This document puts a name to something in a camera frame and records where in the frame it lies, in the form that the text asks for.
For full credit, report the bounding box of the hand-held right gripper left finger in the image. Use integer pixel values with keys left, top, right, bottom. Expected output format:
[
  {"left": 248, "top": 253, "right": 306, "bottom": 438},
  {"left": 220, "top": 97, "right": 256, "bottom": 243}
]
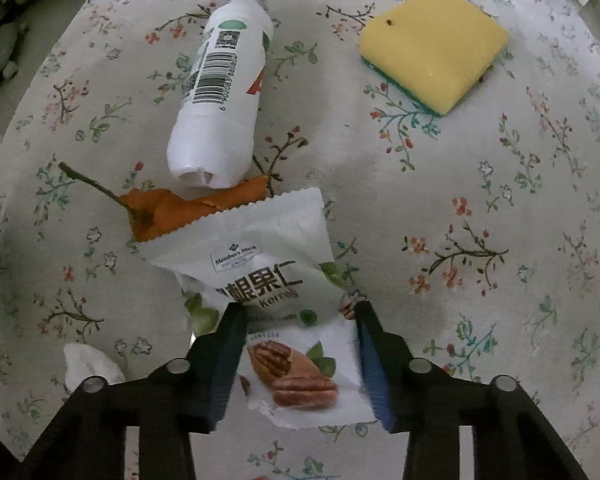
[{"left": 17, "top": 303, "right": 249, "bottom": 480}]

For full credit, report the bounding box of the floral tablecloth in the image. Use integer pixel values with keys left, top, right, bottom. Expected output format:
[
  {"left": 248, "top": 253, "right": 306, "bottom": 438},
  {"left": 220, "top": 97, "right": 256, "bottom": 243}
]
[{"left": 0, "top": 0, "right": 600, "bottom": 480}]

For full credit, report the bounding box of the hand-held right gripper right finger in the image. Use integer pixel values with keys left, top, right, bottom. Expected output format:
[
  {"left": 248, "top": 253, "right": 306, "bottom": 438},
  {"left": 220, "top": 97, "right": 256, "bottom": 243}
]
[{"left": 354, "top": 299, "right": 589, "bottom": 480}]

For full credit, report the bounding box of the yellow and green sponge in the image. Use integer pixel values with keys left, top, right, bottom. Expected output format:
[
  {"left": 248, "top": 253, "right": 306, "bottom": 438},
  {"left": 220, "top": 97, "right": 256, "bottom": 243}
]
[{"left": 358, "top": 0, "right": 511, "bottom": 119}]

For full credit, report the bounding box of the white pecan snack packet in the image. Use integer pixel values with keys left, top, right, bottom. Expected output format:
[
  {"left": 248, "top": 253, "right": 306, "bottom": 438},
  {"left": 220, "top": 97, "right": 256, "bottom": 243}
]
[{"left": 141, "top": 187, "right": 382, "bottom": 431}]

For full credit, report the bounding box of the crumpled white tissue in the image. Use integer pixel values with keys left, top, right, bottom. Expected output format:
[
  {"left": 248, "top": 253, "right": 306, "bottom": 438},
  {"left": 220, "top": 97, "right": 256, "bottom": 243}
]
[{"left": 62, "top": 342, "right": 127, "bottom": 394}]

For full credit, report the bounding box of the white plastic bottle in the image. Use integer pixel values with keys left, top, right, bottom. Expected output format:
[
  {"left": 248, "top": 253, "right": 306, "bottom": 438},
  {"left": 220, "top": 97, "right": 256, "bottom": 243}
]
[{"left": 166, "top": 0, "right": 274, "bottom": 190}]

